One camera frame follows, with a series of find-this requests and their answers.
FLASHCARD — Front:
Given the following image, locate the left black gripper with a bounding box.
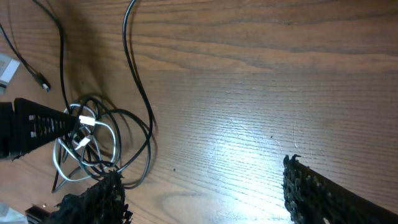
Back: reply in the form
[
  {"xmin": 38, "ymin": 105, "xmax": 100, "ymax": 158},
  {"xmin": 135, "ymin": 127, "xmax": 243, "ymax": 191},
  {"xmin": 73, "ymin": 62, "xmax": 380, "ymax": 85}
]
[{"xmin": 1, "ymin": 98, "xmax": 77, "ymax": 159}]

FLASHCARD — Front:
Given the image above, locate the short black cable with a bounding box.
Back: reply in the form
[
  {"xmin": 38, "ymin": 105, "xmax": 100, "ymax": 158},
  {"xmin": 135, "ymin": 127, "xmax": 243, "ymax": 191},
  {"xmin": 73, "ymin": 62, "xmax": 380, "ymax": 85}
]
[{"xmin": 0, "ymin": 0, "xmax": 122, "ymax": 175}]

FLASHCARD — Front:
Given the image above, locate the white cable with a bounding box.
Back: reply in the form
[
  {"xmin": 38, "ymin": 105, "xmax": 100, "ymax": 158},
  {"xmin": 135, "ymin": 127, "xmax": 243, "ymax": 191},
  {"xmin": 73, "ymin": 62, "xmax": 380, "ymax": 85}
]
[{"xmin": 52, "ymin": 103, "xmax": 121, "ymax": 183}]

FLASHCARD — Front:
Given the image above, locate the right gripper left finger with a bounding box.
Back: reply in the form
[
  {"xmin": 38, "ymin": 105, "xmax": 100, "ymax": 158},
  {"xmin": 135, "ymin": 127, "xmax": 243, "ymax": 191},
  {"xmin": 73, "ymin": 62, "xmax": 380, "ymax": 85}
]
[{"xmin": 43, "ymin": 171, "xmax": 133, "ymax": 224}]

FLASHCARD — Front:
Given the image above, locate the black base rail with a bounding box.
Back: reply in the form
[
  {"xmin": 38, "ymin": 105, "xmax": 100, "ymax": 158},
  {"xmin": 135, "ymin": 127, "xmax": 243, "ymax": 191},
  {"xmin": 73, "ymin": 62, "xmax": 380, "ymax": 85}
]
[{"xmin": 25, "ymin": 205, "xmax": 50, "ymax": 224}]

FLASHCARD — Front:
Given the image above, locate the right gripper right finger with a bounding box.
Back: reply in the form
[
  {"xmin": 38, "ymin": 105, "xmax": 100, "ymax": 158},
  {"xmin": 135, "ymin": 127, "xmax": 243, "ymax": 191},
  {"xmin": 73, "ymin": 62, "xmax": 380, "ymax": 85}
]
[{"xmin": 282, "ymin": 154, "xmax": 397, "ymax": 224}]

